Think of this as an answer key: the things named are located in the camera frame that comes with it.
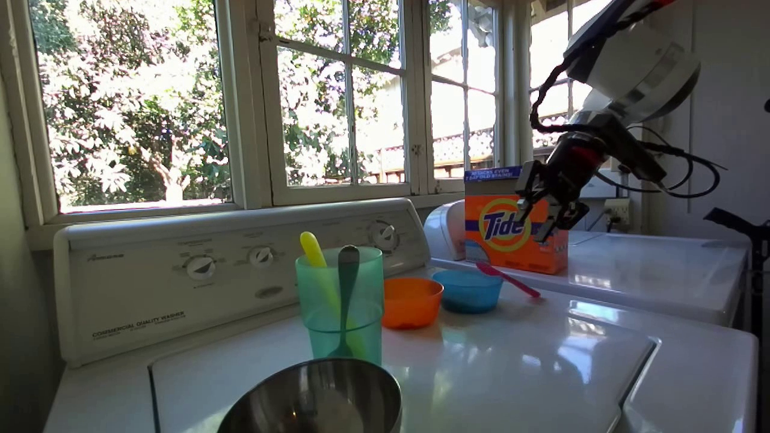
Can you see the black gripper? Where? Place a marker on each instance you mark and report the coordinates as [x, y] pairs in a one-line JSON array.
[[571, 169]]

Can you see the pink plastic spoon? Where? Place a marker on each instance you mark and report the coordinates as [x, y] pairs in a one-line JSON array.
[[512, 281]]

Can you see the blue plastic bowl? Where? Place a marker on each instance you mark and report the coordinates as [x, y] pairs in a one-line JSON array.
[[470, 291]]

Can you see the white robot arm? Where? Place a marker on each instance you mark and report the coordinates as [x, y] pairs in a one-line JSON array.
[[640, 62]]

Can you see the orange plastic bowl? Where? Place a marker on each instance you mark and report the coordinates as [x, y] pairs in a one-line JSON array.
[[410, 303]]

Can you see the grey metal spoon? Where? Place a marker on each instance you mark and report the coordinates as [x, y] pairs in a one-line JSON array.
[[347, 280]]

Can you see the yellow plastic spoon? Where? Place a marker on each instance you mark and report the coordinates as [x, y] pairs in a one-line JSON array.
[[310, 251]]

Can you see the stainless steel bowl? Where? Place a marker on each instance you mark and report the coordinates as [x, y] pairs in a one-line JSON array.
[[312, 400]]

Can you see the pink cardboard box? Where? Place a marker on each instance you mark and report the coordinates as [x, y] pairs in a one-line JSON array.
[[500, 225]]

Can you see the white dryer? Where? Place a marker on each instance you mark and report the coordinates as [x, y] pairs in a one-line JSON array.
[[665, 271]]

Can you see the black tripod stand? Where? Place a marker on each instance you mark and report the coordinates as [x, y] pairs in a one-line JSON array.
[[741, 240]]

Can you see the teal translucent plastic cup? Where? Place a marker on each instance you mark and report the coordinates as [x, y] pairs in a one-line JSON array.
[[356, 320]]

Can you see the white washing machine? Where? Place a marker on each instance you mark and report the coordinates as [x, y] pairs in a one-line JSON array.
[[199, 280]]

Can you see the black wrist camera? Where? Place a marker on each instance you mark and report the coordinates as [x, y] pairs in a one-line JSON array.
[[632, 146]]

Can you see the white window frame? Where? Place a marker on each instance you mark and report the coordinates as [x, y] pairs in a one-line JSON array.
[[249, 104]]

